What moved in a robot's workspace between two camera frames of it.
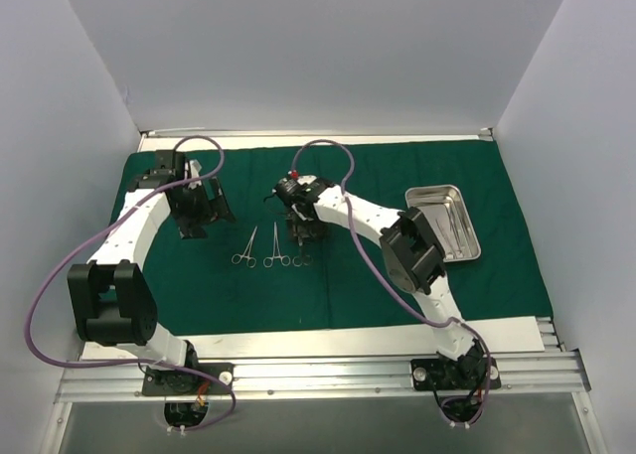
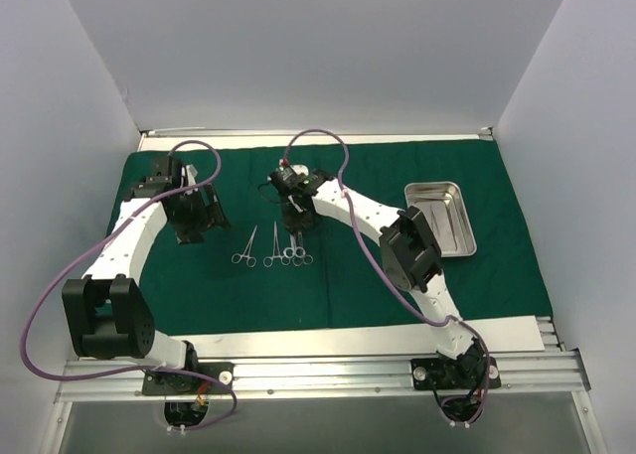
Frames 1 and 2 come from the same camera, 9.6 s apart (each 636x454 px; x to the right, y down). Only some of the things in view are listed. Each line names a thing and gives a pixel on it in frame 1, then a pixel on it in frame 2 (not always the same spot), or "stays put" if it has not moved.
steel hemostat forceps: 268,261 stays put
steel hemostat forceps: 250,261 stays put
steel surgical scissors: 457,251 to 298,251
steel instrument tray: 449,219 stays put
